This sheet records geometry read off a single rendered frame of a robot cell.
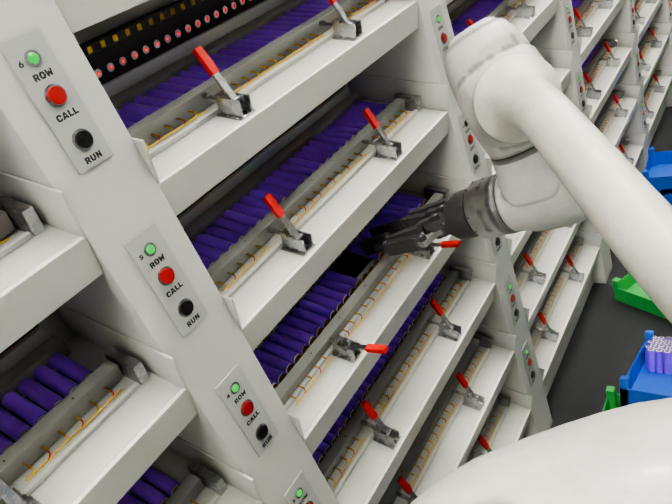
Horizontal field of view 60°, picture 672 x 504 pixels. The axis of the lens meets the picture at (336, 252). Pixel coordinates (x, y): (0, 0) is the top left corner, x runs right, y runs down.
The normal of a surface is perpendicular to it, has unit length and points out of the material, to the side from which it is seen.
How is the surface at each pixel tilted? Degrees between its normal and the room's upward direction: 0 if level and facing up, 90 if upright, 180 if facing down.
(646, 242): 41
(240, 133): 106
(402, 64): 90
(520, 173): 87
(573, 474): 7
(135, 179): 90
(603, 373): 0
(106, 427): 15
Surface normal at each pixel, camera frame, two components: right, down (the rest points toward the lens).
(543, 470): -0.42, -0.87
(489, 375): -0.13, -0.78
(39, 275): 0.84, 0.25
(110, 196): 0.77, 0.04
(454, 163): -0.53, 0.58
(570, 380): -0.35, -0.81
